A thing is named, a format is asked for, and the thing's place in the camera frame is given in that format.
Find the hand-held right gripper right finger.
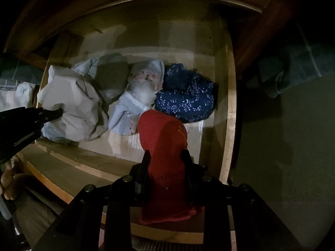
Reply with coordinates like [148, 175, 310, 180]
[180, 149, 299, 251]

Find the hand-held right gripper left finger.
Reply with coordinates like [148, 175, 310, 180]
[33, 150, 152, 251]

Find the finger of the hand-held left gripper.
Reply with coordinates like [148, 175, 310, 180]
[39, 108, 64, 123]

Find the white underwear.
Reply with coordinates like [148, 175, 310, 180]
[37, 65, 110, 144]

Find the red underwear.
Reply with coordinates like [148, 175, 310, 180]
[137, 109, 205, 226]

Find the light blue underwear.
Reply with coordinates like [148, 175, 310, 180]
[71, 53, 130, 103]

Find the navy floral underwear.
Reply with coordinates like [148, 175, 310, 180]
[154, 63, 219, 124]

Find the wooden drawer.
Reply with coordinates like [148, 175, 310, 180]
[16, 16, 238, 245]

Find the pale floral underwear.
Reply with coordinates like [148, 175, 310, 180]
[108, 58, 166, 136]

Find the person's left hand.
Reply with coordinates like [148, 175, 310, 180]
[0, 159, 20, 201]

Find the white sheer cloth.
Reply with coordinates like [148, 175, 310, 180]
[0, 82, 36, 111]

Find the person's right leg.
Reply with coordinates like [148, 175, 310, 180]
[131, 237, 210, 251]

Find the wooden nightstand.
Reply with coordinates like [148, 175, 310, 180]
[4, 0, 299, 186]

